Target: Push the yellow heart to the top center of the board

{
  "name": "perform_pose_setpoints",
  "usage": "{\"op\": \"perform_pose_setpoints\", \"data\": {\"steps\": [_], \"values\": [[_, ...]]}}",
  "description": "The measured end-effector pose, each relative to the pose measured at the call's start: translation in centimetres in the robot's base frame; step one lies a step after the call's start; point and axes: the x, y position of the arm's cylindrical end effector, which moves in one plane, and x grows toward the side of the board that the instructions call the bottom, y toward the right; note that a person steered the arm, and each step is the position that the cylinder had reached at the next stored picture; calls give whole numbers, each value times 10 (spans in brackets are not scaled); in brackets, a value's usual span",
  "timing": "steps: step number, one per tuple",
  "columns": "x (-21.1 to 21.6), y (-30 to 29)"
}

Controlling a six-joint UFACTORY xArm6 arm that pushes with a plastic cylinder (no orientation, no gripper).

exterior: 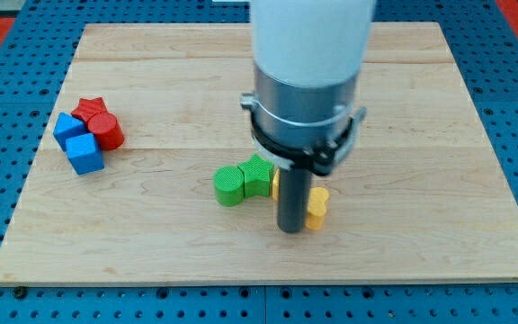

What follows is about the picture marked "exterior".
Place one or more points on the green cylinder block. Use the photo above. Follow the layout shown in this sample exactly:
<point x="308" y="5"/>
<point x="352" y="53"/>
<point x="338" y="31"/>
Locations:
<point x="229" y="186"/>

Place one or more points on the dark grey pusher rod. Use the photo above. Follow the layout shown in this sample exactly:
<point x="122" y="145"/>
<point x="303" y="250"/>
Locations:
<point x="292" y="208"/>

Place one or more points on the yellow block behind rod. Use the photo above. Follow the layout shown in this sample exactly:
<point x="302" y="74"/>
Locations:
<point x="276" y="185"/>

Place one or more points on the green star block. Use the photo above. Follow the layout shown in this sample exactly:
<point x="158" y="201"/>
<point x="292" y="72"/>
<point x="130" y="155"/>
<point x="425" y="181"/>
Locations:
<point x="258" y="174"/>

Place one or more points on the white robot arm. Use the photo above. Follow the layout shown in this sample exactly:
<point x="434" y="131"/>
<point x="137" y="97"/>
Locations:
<point x="307" y="56"/>

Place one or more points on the blue block rear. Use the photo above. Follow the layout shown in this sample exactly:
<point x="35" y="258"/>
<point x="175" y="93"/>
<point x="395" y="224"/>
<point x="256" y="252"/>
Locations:
<point x="67" y="127"/>

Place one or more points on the blue cube block front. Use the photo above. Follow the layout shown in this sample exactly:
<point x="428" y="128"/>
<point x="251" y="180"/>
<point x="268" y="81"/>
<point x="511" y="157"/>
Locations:
<point x="84" y="154"/>

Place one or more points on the red cylinder block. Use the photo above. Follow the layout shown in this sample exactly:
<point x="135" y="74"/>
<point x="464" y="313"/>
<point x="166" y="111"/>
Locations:
<point x="107" y="130"/>

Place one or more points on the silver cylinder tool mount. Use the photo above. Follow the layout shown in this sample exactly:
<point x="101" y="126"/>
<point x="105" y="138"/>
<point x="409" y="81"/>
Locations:
<point x="308" y="127"/>

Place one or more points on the yellow heart block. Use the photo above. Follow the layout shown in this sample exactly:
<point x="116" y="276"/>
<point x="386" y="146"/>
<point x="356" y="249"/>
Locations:
<point x="317" y="208"/>

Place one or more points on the red star block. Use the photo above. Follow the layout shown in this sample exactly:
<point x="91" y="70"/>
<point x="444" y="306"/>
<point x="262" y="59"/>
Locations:
<point x="88" y="108"/>

